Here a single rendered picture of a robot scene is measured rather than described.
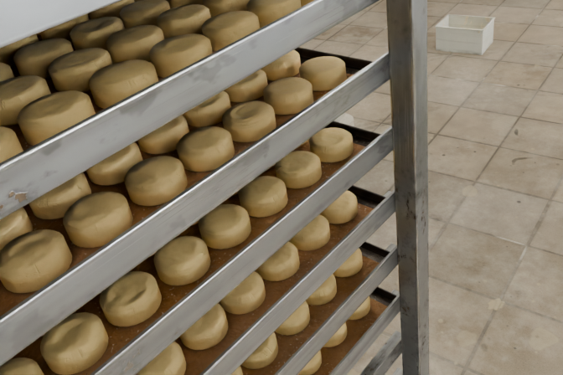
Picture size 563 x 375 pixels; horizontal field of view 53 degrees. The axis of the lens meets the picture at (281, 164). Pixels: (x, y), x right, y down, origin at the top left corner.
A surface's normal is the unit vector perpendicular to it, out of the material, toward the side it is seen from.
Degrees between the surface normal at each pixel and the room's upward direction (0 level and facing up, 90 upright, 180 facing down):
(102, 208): 0
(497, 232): 0
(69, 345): 0
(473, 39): 90
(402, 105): 90
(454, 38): 90
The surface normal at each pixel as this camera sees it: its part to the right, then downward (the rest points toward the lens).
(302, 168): -0.15, -0.83
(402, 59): -0.65, 0.49
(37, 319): 0.74, 0.27
